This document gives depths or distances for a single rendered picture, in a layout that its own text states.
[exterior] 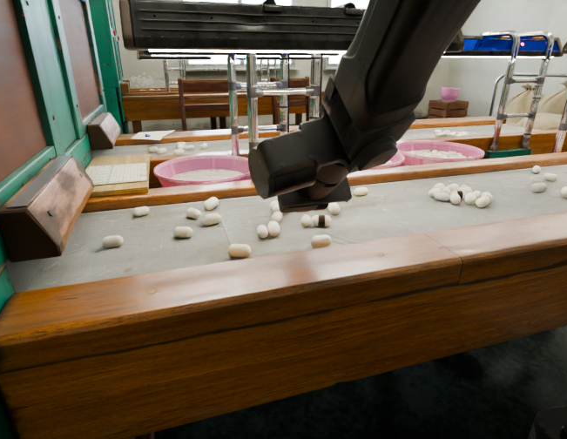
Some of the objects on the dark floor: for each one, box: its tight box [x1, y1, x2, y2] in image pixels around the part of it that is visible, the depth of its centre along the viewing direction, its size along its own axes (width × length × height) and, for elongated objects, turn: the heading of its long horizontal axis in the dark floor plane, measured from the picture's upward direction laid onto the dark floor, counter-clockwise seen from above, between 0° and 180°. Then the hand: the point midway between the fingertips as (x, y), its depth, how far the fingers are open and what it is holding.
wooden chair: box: [270, 77, 310, 125], centre depth 319 cm, size 44×43×91 cm
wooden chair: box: [178, 78, 230, 132], centre depth 289 cm, size 44×43×91 cm
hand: (295, 203), depth 60 cm, fingers closed
